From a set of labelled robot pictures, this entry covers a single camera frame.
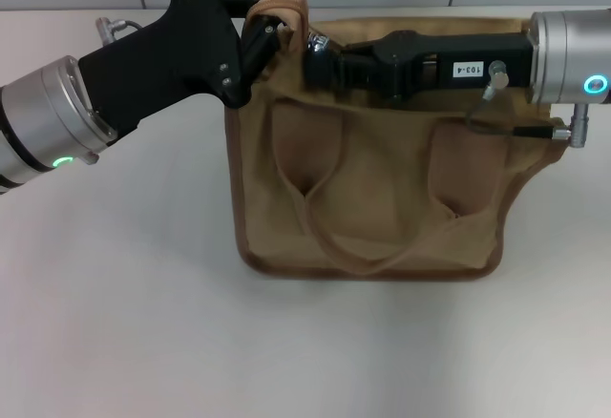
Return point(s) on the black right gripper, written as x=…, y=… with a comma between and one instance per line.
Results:
x=477, y=62

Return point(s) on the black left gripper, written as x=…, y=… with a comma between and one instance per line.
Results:
x=181, y=50

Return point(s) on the silver metal zipper pull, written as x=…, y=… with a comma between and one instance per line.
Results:
x=321, y=62

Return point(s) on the khaki canvas food bag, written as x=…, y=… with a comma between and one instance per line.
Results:
x=382, y=184

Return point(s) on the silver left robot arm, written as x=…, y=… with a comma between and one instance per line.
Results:
x=43, y=122

